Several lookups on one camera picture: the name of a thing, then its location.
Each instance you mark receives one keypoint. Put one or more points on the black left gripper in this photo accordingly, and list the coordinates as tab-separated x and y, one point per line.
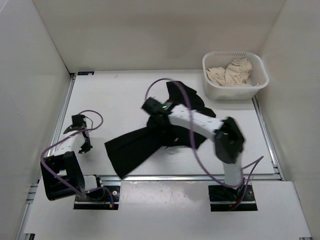
86	147

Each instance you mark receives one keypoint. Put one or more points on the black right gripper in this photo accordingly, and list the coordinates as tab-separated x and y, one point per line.
159	125

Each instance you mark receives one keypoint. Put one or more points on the black trousers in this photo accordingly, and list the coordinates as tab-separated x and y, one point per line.
129	151

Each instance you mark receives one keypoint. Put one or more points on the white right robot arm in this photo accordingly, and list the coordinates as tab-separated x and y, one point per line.
227	139

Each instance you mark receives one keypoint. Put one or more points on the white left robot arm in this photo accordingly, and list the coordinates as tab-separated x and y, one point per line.
61	172

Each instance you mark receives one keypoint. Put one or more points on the beige trousers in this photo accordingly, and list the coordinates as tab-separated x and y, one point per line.
236	74

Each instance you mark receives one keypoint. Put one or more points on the blue label sticker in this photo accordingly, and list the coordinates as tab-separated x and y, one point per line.
85	73

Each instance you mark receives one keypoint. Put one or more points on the white plastic basket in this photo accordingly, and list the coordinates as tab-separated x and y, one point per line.
257	80

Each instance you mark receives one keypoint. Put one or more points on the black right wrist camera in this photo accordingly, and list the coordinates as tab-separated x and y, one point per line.
153	107

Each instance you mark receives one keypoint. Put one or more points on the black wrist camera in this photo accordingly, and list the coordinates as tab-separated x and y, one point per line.
153	107
78	123

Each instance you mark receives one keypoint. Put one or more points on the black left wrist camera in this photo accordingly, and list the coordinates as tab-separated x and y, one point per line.
78	123

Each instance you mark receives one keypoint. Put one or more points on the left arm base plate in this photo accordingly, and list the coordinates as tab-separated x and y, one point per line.
100	199

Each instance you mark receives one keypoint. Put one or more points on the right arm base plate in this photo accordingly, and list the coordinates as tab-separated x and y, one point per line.
223	199

